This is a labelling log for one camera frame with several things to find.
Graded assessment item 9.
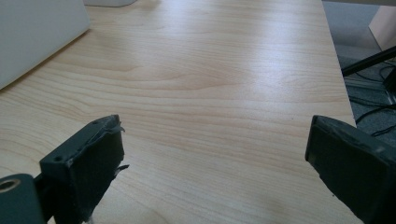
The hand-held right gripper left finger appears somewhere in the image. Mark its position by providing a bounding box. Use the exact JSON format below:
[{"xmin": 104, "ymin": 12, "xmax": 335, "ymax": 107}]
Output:
[{"xmin": 39, "ymin": 114, "xmax": 130, "ymax": 224}]

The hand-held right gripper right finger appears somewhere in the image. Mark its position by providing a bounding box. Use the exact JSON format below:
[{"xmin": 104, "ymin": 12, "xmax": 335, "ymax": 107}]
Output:
[{"xmin": 304, "ymin": 115, "xmax": 396, "ymax": 224}]

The black metal stand bar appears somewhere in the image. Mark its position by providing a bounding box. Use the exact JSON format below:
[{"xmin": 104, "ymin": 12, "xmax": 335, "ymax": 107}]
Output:
[{"xmin": 341, "ymin": 46, "xmax": 396, "ymax": 77}]

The white box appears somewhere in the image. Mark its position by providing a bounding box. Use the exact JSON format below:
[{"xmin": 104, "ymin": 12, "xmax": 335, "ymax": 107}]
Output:
[{"xmin": 0, "ymin": 0, "xmax": 92, "ymax": 91}]

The light wooden furniture panel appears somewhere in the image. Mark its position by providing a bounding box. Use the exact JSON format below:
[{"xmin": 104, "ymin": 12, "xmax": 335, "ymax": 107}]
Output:
[{"xmin": 368, "ymin": 5, "xmax": 396, "ymax": 52}]

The white round object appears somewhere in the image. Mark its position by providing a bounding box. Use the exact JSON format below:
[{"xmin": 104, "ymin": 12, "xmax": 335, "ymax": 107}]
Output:
[{"xmin": 83, "ymin": 0, "xmax": 138, "ymax": 7}]

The black cable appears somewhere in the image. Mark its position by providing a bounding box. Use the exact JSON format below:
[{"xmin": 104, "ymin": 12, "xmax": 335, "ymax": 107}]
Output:
[{"xmin": 348, "ymin": 60, "xmax": 396, "ymax": 138}]

